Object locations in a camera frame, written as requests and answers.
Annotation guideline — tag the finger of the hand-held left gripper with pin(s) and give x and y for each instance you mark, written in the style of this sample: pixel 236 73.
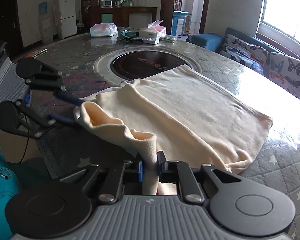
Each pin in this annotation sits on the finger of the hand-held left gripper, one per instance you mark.
pixel 47 81
pixel 40 122

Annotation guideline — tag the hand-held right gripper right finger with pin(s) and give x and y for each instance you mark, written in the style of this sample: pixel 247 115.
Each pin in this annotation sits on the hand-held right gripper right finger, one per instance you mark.
pixel 182 180

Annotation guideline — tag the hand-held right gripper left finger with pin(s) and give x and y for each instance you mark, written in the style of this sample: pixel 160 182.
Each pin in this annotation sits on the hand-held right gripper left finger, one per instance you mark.
pixel 115 180

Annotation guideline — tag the cream yellow towel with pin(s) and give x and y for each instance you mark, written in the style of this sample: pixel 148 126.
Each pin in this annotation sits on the cream yellow towel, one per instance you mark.
pixel 190 105

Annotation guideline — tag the thin book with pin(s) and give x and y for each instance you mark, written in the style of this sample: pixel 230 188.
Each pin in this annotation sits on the thin book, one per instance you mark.
pixel 36 53

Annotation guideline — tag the white water dispenser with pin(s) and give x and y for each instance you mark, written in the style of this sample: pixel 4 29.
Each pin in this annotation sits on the white water dispenser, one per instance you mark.
pixel 45 25

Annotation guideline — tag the dark wooden door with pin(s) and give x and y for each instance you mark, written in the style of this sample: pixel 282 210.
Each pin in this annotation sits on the dark wooden door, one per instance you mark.
pixel 5 25

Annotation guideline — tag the white refrigerator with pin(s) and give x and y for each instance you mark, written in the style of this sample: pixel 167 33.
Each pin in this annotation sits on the white refrigerator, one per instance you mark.
pixel 67 15

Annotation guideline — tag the white tissue pack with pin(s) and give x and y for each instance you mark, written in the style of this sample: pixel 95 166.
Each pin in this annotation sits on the white tissue pack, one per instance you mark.
pixel 102 30

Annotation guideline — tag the teal jacket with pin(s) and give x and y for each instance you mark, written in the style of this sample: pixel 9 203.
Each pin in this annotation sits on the teal jacket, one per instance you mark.
pixel 0 187

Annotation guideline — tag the dark wooden display cabinet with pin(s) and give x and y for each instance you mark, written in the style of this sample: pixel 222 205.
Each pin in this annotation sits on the dark wooden display cabinet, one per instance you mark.
pixel 120 15

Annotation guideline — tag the round built-in induction cooktop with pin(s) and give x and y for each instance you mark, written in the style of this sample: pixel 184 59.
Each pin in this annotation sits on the round built-in induction cooktop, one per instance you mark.
pixel 145 62

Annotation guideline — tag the flat white box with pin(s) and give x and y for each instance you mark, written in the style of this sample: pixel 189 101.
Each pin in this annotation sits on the flat white box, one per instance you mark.
pixel 150 41

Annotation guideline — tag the opened tissue pack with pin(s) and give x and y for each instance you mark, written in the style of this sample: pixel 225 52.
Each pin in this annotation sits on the opened tissue pack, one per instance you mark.
pixel 152 31

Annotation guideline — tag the green flat packet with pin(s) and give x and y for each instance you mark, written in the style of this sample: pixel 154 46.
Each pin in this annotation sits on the green flat packet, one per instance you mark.
pixel 168 38

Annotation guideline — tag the butterfly print pillow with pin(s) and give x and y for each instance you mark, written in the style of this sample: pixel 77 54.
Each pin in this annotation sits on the butterfly print pillow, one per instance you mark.
pixel 287 75
pixel 242 52

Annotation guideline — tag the blue corner sofa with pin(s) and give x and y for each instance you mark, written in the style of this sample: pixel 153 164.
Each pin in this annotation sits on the blue corner sofa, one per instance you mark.
pixel 207 40

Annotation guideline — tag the blue and white small cabinet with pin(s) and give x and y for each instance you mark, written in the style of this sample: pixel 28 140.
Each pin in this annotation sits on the blue and white small cabinet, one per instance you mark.
pixel 180 23

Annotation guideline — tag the window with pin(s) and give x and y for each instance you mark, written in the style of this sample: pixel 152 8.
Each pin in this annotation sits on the window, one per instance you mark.
pixel 282 5

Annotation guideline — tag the dark wooden door frame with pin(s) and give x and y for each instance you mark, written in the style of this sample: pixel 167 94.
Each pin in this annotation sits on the dark wooden door frame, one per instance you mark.
pixel 168 5

